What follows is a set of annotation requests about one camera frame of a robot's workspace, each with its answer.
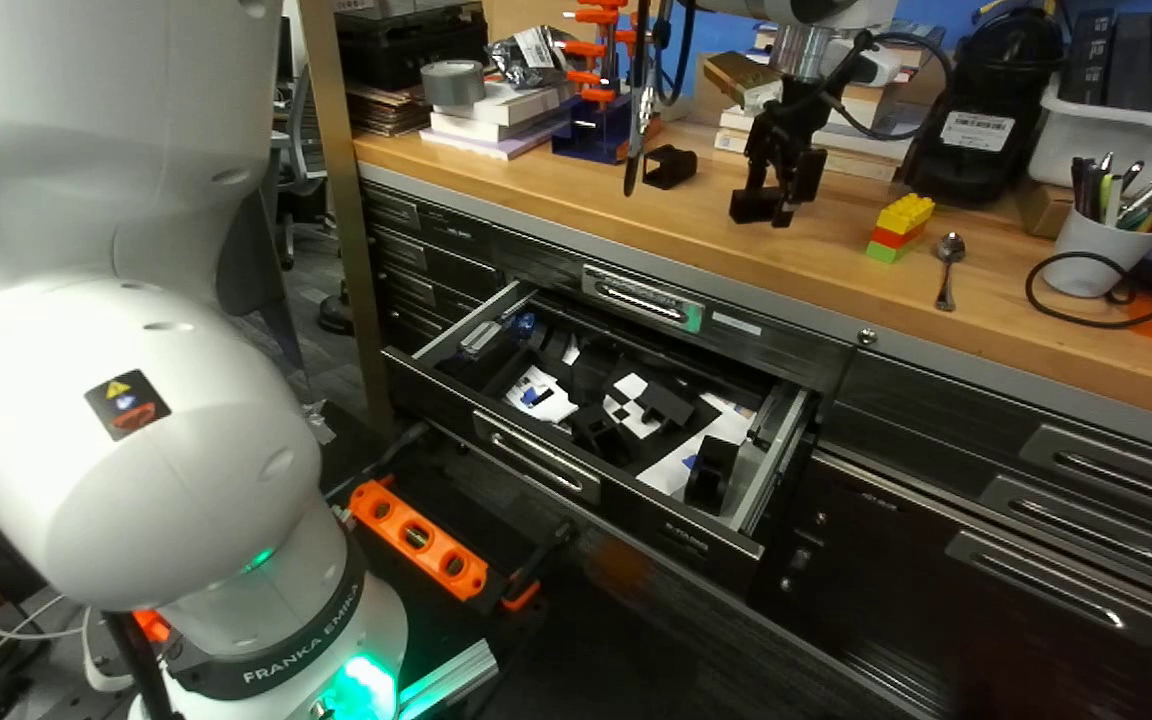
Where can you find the metal spoon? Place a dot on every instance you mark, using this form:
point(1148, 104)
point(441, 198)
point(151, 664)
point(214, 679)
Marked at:
point(950, 245)

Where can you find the white pen cup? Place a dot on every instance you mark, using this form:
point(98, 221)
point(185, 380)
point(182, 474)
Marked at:
point(1088, 261)

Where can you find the stack of books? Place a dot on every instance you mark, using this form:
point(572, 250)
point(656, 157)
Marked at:
point(890, 100)

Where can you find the crumpled silver foil bag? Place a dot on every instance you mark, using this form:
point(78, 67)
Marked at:
point(522, 57)

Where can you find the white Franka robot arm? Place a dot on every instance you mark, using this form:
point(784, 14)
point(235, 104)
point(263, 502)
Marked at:
point(139, 441)

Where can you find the stack of dark folders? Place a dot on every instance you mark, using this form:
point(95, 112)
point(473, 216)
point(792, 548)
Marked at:
point(390, 110)

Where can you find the orange spirit level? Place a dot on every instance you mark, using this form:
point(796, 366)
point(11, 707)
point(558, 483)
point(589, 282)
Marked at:
point(418, 533)

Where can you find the small black box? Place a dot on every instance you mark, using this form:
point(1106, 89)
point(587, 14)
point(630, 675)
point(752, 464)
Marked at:
point(712, 474)

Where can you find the green pen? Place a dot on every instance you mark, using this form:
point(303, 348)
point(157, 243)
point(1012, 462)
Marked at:
point(1108, 198)

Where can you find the yellow red green brick stack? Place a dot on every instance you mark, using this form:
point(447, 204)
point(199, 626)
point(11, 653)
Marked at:
point(901, 226)

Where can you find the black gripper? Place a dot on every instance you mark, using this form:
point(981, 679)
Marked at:
point(792, 116)

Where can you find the white plastic bin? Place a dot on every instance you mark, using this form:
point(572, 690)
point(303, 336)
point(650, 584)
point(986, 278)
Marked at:
point(1123, 141)

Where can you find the black white checkered tag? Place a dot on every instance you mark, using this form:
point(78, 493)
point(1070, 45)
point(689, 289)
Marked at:
point(630, 393)

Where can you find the small blue item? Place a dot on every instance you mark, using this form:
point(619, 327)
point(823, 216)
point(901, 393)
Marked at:
point(525, 327)

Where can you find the orange hex keys blue stand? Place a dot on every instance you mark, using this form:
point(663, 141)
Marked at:
point(589, 132)

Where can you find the black device with white label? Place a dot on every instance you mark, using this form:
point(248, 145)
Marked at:
point(1002, 81)

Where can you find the blue wall board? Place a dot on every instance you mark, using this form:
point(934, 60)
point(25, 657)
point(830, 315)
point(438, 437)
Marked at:
point(719, 26)

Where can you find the metal drawer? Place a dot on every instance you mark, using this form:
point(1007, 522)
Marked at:
point(630, 515)

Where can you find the brown wooden post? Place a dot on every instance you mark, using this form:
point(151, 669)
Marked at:
point(350, 243)

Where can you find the white book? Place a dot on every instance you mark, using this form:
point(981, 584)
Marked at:
point(522, 104)
point(496, 126)

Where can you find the white paper sheet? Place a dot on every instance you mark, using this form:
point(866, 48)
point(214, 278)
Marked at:
point(733, 425)

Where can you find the black cube block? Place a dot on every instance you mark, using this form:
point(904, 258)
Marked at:
point(668, 167)

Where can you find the white blue small box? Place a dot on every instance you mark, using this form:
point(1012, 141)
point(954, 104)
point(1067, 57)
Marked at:
point(542, 396)

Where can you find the silver pen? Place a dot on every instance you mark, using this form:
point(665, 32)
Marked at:
point(1143, 203)

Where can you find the black marker pen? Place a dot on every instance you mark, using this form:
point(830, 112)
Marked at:
point(1081, 187)

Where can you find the black lower drawer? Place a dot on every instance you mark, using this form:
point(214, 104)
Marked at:
point(502, 527)

